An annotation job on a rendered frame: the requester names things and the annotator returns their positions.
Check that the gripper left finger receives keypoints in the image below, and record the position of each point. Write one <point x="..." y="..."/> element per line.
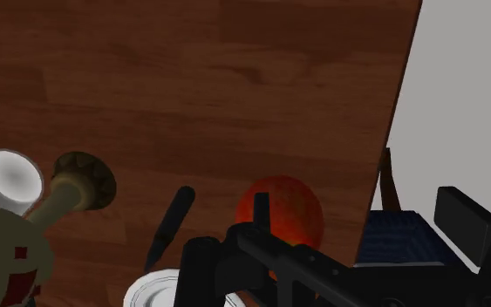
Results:
<point x="270" y="251"/>

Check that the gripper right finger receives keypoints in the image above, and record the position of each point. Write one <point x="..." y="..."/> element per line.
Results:
<point x="468" y="221"/>

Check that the red apple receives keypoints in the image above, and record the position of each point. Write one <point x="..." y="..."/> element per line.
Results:
<point x="292" y="208"/>

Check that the chair with blue seat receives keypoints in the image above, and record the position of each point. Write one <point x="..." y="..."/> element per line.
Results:
<point x="402" y="238"/>

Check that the black pen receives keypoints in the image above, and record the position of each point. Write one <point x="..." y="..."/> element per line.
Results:
<point x="173" y="221"/>

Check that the white plate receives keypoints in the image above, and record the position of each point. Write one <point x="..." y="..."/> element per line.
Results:
<point x="156" y="291"/>

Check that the brown wooden table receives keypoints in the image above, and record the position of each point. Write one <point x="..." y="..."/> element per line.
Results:
<point x="194" y="85"/>

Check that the olive vase with red squares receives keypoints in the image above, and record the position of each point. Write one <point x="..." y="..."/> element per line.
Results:
<point x="7" y="251"/>

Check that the white cup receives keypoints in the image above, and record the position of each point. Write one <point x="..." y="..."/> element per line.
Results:
<point x="7" y="180"/>

